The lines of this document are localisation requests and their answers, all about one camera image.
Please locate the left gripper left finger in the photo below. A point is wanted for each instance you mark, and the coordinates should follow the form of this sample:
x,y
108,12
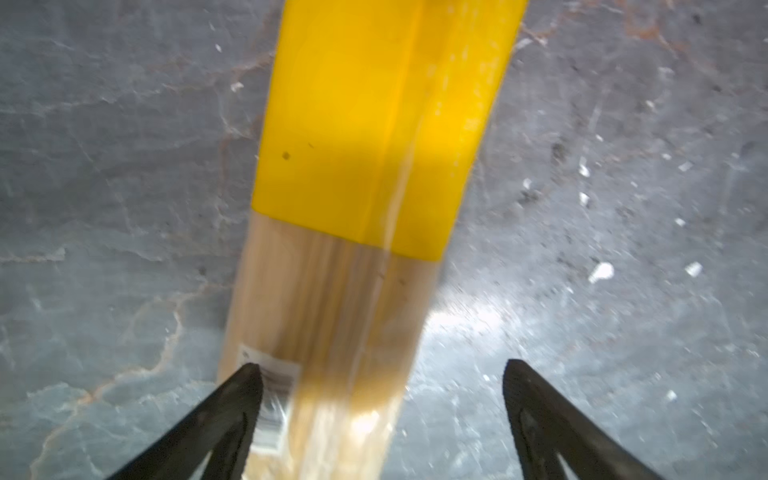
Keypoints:
x,y
217,434

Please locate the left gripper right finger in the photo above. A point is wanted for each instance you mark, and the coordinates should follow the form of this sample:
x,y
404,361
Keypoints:
x,y
550,433

